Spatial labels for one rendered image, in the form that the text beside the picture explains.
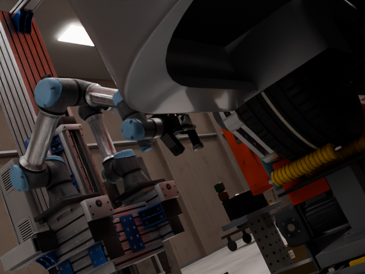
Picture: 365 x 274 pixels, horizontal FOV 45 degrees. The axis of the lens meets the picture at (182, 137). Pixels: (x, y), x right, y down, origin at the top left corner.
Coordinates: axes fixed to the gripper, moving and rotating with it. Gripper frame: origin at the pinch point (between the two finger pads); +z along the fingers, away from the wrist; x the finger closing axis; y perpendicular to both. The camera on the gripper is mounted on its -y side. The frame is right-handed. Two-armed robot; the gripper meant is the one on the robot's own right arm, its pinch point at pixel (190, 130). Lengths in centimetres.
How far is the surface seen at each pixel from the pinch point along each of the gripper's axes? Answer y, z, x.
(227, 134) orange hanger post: 5, 60, 19
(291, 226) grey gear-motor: -51, 39, -2
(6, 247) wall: 116, 375, 791
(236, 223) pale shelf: -40, 54, 34
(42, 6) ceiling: 566, 479, 534
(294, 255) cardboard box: -72, 118, 45
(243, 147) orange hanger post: -6, 60, 14
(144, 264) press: -34, 428, 485
